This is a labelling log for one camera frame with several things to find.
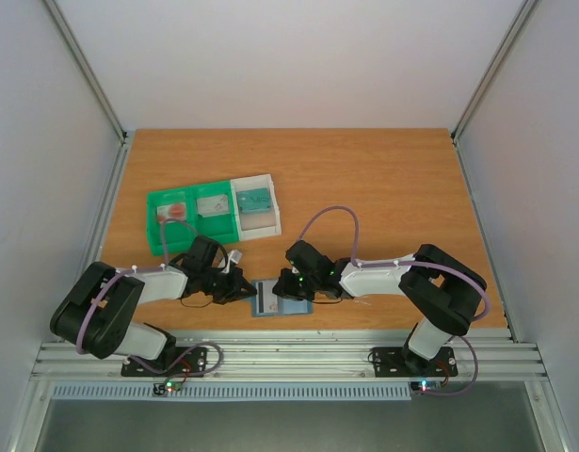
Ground teal cards in white bin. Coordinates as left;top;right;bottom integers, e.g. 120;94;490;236
236;187;272;215

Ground right aluminium corner post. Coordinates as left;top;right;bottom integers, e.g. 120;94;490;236
451;0;539;142

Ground grey slotted cable duct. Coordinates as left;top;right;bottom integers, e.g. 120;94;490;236
51;382;411;403

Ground aluminium corner post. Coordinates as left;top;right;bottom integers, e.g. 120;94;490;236
451;0;539;142
41;0;130;142

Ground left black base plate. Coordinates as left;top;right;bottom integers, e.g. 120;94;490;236
121;347;208;378

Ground white translucent plastic bin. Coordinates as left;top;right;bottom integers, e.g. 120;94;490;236
230;174;281;241

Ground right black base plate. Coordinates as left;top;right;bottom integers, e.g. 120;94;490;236
367;347;458;378

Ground small circuit board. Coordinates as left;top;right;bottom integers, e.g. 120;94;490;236
153;381;184;396
410;379;442;394

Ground green plastic bin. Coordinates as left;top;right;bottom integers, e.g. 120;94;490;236
146;181;239;256

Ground grey card in green bin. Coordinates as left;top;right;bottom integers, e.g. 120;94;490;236
196;194;230;218

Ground left aluminium corner post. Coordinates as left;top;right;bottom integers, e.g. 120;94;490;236
41;0;130;142

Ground card with red circle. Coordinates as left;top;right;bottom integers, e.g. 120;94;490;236
156;202;187;223

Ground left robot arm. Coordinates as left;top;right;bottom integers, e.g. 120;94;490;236
49;235;257;375

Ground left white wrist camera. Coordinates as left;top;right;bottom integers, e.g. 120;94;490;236
225;250;242;272

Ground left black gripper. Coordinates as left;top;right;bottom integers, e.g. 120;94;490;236
202;266;258;305

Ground right small circuit board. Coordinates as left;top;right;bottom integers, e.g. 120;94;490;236
410;379;442;394

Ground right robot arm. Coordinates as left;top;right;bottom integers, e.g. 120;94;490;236
272;240;489;376

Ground teal leather card holder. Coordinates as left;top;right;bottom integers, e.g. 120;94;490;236
249;297;314;317

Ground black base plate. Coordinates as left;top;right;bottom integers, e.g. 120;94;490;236
367;347;458;378
121;347;208;378

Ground left small circuit board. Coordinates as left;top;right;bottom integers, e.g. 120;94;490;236
153;381;184;396

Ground aluminium front rail frame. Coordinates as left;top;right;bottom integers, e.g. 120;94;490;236
30;329;548;382

